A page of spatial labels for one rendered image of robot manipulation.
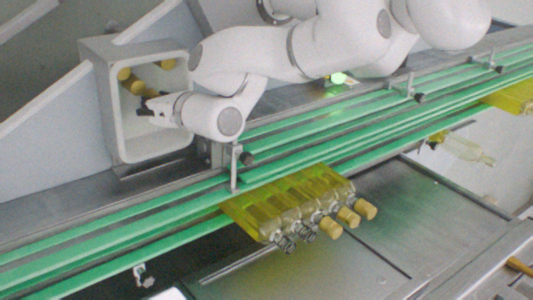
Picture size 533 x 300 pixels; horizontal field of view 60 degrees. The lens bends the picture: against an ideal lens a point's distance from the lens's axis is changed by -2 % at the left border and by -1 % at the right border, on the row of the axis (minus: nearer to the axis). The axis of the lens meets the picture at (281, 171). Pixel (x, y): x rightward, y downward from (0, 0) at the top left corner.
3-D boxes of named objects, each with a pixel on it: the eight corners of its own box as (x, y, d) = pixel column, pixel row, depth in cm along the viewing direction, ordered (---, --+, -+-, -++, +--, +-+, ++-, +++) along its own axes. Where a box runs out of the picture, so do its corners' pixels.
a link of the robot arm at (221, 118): (238, 48, 75) (279, 72, 81) (205, 46, 83) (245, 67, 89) (205, 137, 75) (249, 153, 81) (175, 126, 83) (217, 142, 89)
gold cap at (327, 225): (316, 231, 105) (331, 242, 102) (318, 219, 103) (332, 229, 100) (328, 225, 107) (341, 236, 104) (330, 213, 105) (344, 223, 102)
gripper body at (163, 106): (173, 138, 85) (148, 128, 94) (221, 123, 91) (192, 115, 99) (165, 98, 83) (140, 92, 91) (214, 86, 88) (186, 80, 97)
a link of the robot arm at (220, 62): (331, 37, 72) (242, 70, 87) (272, -5, 63) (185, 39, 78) (326, 87, 70) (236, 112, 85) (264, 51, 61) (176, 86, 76)
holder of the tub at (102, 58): (107, 168, 105) (122, 185, 100) (91, 50, 90) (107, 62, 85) (175, 147, 115) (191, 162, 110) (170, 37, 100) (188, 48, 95)
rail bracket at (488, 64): (464, 62, 164) (499, 75, 156) (470, 42, 160) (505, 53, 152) (470, 60, 166) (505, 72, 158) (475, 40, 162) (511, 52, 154)
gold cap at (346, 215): (342, 218, 110) (356, 228, 107) (334, 218, 107) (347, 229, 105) (349, 205, 109) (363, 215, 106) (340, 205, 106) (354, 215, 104)
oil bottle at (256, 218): (210, 201, 113) (265, 251, 100) (210, 182, 110) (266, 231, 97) (229, 193, 116) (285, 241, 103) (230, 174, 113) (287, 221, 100)
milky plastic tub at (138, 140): (105, 149, 102) (122, 167, 97) (91, 49, 90) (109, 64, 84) (176, 129, 112) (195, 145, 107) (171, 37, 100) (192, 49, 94)
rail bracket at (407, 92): (380, 87, 138) (417, 104, 130) (385, 63, 134) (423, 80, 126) (389, 85, 140) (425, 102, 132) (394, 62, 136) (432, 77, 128)
